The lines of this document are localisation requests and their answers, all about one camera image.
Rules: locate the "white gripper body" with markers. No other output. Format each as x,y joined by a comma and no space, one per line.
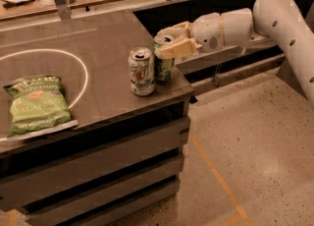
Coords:
206,32

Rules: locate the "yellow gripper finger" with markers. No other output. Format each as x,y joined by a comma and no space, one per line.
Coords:
178,30
179,49

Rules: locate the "green soda can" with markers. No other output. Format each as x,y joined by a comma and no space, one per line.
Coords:
162,68

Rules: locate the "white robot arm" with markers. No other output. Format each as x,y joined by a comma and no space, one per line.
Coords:
268,22

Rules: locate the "white 7up can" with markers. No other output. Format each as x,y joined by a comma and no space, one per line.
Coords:
141,69

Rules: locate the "grey drawer cabinet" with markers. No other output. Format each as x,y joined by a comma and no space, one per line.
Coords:
99,173

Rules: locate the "green jalapeno chips bag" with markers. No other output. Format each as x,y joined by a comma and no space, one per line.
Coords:
38,103

